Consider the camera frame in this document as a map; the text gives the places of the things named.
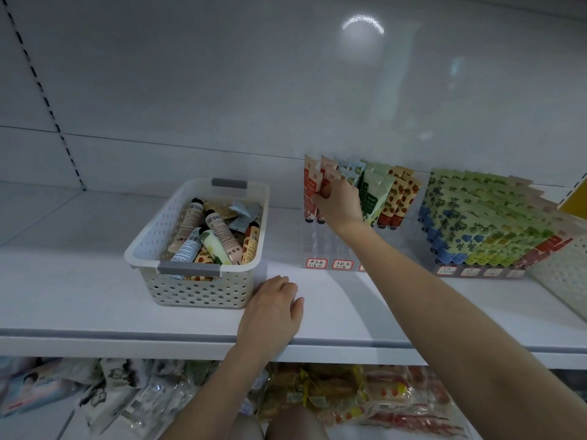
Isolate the person's left hand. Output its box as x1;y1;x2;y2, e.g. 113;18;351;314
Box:
237;276;306;361

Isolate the person's right hand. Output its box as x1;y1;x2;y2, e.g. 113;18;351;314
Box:
312;174;365;237

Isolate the white perforated plastic basket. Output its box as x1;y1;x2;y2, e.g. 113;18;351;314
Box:
532;235;587;319
125;177;271;309

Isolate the pile of pale hand cream tubes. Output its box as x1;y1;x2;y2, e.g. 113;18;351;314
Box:
168;197;264;268

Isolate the row of hand cream tubes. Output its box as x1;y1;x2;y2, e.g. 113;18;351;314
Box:
303;155;574;270

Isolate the white metal shelf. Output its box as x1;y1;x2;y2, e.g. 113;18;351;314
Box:
0;0;587;440

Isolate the person's left forearm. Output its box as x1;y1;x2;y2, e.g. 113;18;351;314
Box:
165;348;276;440

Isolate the person's right forearm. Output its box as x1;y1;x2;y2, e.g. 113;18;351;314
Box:
341;224;587;440

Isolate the person's right leg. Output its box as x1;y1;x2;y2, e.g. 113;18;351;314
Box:
266;406;330;440

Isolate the person's leg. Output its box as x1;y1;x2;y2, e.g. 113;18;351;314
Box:
229;417;267;440
266;406;330;440

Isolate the person's left leg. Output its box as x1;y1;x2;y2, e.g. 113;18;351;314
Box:
229;417;267;440

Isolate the clear divider tray with labels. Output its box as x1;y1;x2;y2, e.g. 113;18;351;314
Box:
305;257;528;279

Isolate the pile of snack packets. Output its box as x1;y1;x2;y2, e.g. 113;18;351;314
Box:
0;357;469;440

